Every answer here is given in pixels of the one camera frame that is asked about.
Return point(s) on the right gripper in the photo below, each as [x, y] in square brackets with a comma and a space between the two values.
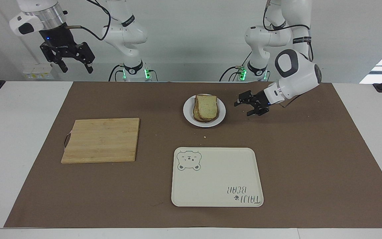
[58, 36]

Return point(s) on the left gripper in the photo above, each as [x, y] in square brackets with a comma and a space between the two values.
[262, 102]

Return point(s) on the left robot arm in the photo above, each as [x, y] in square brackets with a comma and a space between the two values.
[298, 74]

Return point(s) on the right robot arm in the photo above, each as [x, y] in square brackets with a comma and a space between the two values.
[128, 33]

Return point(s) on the bread sandwich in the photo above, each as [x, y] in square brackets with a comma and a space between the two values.
[206, 108]

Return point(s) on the white round plate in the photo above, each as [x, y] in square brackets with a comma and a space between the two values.
[188, 113]

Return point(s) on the cream tray with bear print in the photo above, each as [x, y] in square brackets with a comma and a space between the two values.
[217, 179]

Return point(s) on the wooden cutting board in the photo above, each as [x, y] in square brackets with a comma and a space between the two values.
[101, 140]

